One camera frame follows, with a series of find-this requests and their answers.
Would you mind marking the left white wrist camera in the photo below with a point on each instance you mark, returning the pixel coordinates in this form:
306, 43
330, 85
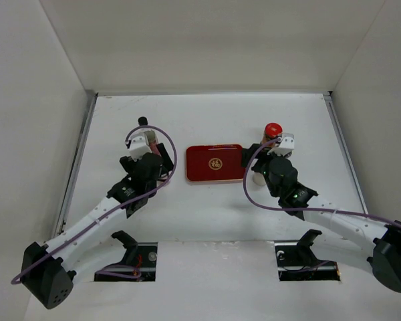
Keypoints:
138, 146

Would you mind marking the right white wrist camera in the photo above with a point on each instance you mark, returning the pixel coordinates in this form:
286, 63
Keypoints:
284, 145

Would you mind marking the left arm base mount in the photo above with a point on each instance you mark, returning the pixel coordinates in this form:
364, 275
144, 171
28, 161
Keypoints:
138, 263

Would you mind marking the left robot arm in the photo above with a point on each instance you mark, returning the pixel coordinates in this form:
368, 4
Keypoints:
48, 270

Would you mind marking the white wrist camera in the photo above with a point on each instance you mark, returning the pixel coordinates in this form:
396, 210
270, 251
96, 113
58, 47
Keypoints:
138, 146
284, 145

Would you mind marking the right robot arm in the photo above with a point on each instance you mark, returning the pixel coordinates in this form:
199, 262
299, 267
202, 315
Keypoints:
371, 243

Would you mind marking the red rectangular tray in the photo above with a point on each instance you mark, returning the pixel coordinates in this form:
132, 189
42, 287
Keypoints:
214, 163

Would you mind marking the dark sauce bottle black cap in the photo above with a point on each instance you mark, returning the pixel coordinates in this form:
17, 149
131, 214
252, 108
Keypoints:
150, 135

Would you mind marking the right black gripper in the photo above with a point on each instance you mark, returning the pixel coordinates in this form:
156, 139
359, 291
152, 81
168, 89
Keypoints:
246, 154

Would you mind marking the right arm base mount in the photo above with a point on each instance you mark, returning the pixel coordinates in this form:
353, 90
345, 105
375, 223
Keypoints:
297, 263

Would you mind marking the red lid chili jar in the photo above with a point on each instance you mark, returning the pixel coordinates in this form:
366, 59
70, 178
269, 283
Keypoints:
271, 131

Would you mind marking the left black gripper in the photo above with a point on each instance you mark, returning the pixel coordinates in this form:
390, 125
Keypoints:
166, 162

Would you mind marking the small black dome cap bottle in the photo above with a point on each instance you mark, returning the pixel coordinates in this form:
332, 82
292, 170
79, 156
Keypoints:
258, 179

